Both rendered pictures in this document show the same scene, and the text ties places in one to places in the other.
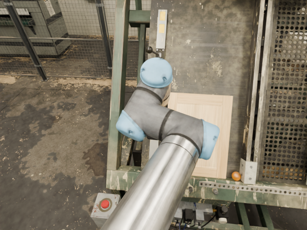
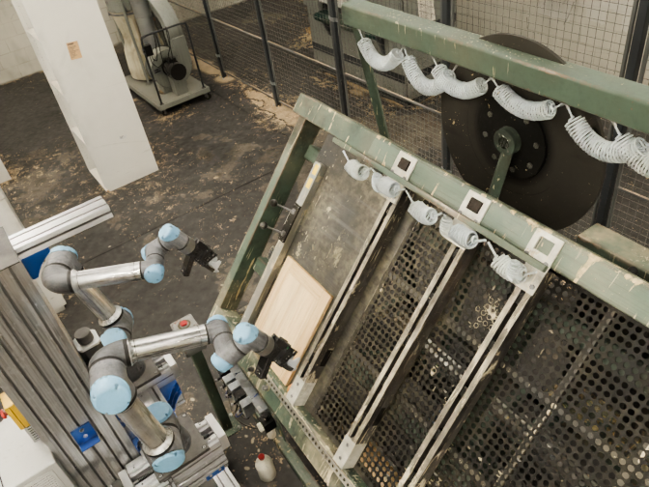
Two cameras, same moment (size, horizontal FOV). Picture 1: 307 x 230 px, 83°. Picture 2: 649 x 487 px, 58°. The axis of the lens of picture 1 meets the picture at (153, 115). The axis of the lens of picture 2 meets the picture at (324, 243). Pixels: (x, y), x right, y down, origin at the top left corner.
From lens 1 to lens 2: 2.33 m
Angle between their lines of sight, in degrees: 42
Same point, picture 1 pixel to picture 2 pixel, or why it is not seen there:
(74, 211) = not seen: hidden behind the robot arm
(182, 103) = (292, 275)
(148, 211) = (102, 271)
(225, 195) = (271, 399)
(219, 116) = (311, 311)
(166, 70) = (165, 233)
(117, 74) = (260, 212)
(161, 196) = (109, 271)
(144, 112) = (149, 247)
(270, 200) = (299, 439)
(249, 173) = (294, 389)
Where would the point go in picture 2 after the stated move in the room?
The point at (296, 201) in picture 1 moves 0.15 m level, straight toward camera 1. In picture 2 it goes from (317, 459) to (286, 448)
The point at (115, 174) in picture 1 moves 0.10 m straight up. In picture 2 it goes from (217, 311) to (212, 299)
